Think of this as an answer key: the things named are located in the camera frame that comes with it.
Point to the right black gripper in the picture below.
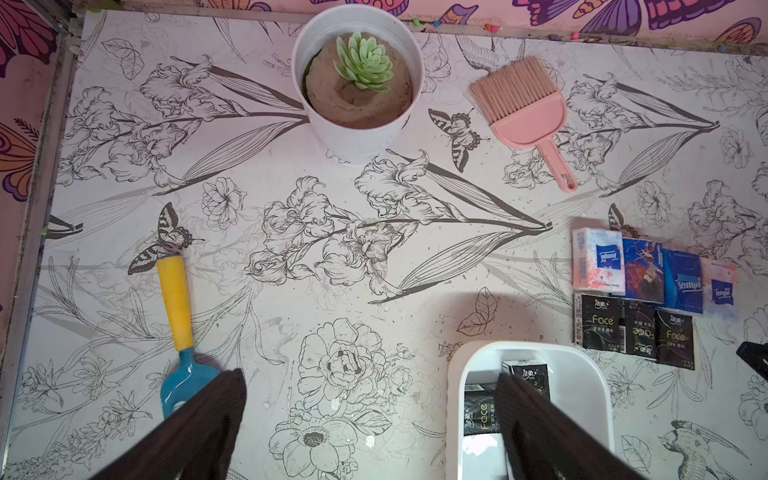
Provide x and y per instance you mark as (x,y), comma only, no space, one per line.
(756,356)

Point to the black sachet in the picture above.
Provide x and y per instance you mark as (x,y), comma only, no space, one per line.
(533,373)
(479,410)
(598,322)
(640,330)
(674,339)

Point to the white pot with succulent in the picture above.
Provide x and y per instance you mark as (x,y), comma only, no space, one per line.
(359,71)

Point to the pink blue floral tissue pack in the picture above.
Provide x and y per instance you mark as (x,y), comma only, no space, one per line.
(598,261)

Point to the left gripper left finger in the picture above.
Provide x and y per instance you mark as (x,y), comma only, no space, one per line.
(195,442)

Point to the black sachet bottom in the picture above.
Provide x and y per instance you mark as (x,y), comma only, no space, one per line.
(479,410)

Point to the dark blue tissue pack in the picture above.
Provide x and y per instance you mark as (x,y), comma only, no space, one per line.
(644,270)

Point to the white oval storage box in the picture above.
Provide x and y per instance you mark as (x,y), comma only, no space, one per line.
(577,387)

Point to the pink dustpan brush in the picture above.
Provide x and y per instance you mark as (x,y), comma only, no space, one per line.
(525,109)

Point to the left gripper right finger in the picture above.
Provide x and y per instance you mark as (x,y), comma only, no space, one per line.
(541,442)

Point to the black sachet top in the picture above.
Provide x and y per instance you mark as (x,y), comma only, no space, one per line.
(640,330)

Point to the blue garden fork yellow handle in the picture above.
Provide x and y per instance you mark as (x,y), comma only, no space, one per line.
(190,377)

